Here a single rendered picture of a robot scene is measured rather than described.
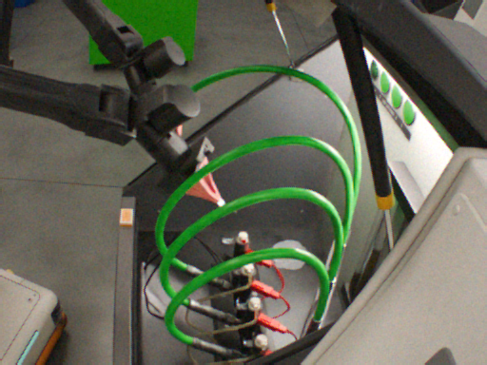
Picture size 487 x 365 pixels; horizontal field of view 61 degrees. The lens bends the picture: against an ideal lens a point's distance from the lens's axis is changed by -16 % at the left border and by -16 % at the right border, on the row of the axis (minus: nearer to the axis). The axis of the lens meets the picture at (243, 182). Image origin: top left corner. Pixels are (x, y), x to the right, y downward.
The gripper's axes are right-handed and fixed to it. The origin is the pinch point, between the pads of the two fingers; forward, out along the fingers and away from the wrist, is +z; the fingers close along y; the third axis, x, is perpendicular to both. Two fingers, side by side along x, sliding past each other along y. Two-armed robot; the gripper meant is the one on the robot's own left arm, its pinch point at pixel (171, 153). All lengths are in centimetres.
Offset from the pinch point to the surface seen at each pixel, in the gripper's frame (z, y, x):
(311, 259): 21.6, -18.4, -31.1
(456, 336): 26, -37, -53
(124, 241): 12.5, -1.0, 24.9
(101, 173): -22, 111, 166
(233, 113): -3.7, 22.7, -1.1
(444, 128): 14, 1, -50
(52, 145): -57, 108, 204
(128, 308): 24.4, -14.4, 16.5
